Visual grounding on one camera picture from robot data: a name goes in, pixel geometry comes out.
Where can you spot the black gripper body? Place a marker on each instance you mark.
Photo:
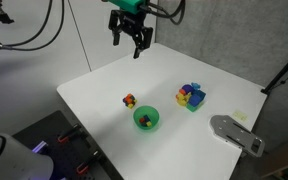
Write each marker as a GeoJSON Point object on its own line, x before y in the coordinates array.
{"type": "Point", "coordinates": [130, 23]}

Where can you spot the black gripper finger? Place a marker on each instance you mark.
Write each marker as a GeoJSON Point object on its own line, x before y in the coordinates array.
{"type": "Point", "coordinates": [116, 36]}
{"type": "Point", "coordinates": [138, 46]}

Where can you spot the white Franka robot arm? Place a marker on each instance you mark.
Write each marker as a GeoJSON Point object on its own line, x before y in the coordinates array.
{"type": "Point", "coordinates": [10, 160]}

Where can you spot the small orange block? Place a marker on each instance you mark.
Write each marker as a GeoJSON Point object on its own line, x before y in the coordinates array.
{"type": "Point", "coordinates": [129, 96]}

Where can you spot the small yellow block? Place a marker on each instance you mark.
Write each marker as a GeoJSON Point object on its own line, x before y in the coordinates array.
{"type": "Point", "coordinates": [148, 124]}
{"type": "Point", "coordinates": [130, 106]}

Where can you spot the small red block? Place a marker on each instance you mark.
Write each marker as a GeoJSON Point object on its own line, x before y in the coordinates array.
{"type": "Point", "coordinates": [141, 120]}

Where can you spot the large blue block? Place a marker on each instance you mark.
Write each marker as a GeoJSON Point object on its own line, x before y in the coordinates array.
{"type": "Point", "coordinates": [195, 98]}

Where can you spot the green plastic bowl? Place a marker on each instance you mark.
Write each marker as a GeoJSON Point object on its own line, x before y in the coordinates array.
{"type": "Point", "coordinates": [146, 128]}

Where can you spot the orange toy piece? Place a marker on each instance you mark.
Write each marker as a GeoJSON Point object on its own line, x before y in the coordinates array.
{"type": "Point", "coordinates": [182, 91]}

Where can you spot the yellow toy piece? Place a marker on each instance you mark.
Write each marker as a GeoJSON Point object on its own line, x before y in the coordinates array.
{"type": "Point", "coordinates": [182, 100]}

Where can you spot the light blue toy piece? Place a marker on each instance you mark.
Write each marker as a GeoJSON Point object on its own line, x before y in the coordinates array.
{"type": "Point", "coordinates": [196, 86]}

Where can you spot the black orange clamp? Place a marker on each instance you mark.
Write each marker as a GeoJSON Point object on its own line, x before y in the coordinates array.
{"type": "Point", "coordinates": [88, 164]}
{"type": "Point", "coordinates": [69, 133]}

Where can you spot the pale tape sticker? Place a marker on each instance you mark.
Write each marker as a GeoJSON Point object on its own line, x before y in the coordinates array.
{"type": "Point", "coordinates": [240, 115]}

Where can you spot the black base board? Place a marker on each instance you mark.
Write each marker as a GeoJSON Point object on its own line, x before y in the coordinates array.
{"type": "Point", "coordinates": [60, 153]}

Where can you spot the grey metal mounting plate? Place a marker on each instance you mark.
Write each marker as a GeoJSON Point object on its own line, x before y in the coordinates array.
{"type": "Point", "coordinates": [237, 135]}

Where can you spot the black stand pole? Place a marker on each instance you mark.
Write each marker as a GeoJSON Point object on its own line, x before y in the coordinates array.
{"type": "Point", "coordinates": [284, 68]}

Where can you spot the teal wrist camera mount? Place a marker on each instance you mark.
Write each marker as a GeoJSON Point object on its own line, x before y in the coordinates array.
{"type": "Point", "coordinates": [127, 4]}

